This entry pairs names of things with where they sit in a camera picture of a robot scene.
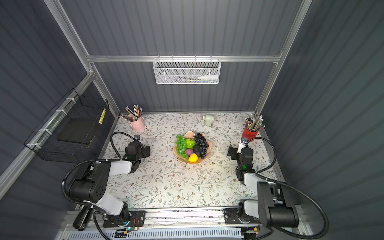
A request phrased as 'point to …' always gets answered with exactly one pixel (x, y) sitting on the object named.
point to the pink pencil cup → (138, 125)
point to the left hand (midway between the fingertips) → (140, 147)
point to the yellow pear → (193, 157)
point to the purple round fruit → (189, 151)
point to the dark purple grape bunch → (200, 140)
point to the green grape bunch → (181, 146)
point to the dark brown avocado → (197, 150)
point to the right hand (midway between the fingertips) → (241, 146)
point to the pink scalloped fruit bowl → (190, 135)
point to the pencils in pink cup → (137, 113)
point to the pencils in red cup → (252, 123)
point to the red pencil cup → (249, 134)
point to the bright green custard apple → (190, 143)
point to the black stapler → (82, 218)
